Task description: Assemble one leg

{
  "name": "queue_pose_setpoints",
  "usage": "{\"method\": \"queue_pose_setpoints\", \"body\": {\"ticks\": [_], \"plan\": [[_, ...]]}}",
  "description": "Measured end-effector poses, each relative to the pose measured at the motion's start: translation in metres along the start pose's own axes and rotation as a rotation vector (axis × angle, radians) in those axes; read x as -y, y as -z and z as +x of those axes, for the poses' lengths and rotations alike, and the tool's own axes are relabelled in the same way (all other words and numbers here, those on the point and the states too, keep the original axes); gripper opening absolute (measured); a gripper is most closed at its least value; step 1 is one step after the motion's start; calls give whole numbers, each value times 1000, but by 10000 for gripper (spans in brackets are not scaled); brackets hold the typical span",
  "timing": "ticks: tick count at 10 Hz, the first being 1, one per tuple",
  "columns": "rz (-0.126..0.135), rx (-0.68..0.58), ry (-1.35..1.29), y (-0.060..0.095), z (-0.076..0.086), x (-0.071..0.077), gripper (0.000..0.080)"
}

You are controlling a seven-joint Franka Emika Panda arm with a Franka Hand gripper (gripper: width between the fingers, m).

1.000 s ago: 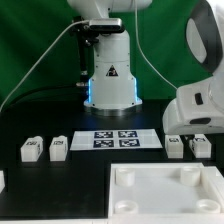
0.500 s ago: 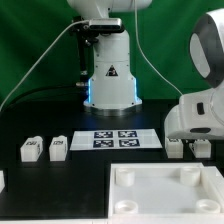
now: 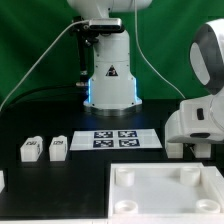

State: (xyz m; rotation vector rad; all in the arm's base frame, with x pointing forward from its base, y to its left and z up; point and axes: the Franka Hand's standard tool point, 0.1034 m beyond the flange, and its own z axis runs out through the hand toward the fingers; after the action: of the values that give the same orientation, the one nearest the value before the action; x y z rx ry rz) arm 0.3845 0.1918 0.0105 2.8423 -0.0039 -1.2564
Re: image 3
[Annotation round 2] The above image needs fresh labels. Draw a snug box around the white camera cable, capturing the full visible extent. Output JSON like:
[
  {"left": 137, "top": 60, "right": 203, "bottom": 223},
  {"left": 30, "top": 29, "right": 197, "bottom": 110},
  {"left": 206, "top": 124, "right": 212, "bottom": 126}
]
[{"left": 0, "top": 20, "right": 90, "bottom": 113}]

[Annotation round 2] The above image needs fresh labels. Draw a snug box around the white block at left edge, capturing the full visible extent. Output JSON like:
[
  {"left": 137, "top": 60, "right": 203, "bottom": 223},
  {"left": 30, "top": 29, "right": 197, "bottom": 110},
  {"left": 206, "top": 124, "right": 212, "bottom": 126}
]
[{"left": 0, "top": 170, "right": 5, "bottom": 193}]

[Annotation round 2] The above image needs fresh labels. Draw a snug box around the white square tabletop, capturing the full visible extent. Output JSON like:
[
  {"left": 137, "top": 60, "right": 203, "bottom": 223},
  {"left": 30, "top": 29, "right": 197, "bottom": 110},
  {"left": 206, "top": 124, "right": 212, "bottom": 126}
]
[{"left": 108, "top": 163, "right": 224, "bottom": 224}]

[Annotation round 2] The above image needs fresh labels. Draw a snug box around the black cable on table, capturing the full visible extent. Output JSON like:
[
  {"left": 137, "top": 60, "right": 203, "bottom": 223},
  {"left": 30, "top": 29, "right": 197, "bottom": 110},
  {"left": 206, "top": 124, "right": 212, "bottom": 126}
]
[{"left": 0, "top": 84, "right": 88, "bottom": 114}]

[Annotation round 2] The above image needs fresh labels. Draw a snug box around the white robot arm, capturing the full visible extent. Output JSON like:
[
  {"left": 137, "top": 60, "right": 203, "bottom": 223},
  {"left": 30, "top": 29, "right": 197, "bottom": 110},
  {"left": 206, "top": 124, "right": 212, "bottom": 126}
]
[{"left": 67, "top": 0, "right": 224, "bottom": 143}]

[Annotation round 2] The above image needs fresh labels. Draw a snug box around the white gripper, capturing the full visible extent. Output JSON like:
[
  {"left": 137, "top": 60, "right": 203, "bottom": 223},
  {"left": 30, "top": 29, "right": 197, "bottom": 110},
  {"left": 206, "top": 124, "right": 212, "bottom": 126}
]
[{"left": 165, "top": 99, "right": 224, "bottom": 144}]

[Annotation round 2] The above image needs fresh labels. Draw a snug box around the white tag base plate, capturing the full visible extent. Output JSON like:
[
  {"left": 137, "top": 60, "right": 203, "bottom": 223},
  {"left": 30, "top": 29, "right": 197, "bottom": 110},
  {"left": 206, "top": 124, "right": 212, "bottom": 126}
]
[{"left": 70, "top": 129, "right": 162, "bottom": 151}]

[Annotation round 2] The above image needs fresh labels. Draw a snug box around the grey camera on stand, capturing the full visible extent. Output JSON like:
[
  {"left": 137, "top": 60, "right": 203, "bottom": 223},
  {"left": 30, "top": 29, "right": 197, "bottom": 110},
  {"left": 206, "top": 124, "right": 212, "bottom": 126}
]
[{"left": 69, "top": 16, "right": 124, "bottom": 81}]

